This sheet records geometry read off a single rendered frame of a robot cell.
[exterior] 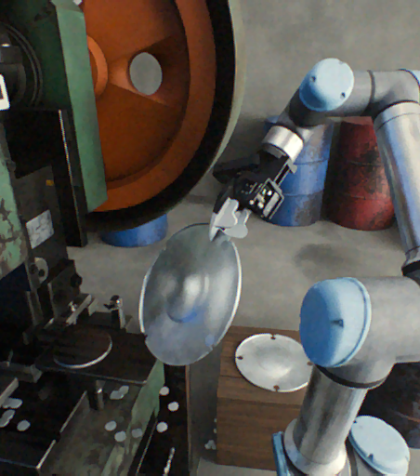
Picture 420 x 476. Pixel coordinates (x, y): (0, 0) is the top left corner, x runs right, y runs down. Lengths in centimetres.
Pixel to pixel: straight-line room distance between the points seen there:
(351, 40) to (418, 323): 349
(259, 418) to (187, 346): 72
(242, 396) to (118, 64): 105
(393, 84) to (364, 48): 317
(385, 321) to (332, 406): 19
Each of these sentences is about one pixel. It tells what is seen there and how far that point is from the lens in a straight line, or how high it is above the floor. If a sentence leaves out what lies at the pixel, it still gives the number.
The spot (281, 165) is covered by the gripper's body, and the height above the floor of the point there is 118.
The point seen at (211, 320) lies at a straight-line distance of 70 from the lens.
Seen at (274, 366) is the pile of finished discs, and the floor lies 36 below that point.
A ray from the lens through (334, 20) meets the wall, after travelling 389.
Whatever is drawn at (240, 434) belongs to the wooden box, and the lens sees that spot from 147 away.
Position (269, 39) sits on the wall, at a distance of 389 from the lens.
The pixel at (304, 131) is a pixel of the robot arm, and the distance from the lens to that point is 78.
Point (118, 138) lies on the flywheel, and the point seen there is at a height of 117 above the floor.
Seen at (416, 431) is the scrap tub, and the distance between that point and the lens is 177.
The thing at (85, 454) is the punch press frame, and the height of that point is 65.
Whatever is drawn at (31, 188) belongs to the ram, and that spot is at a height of 115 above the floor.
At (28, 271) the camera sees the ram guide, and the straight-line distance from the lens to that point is 71.
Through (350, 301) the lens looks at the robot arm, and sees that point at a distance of 51.
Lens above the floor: 135
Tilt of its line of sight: 27 degrees down
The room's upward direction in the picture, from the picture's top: straight up
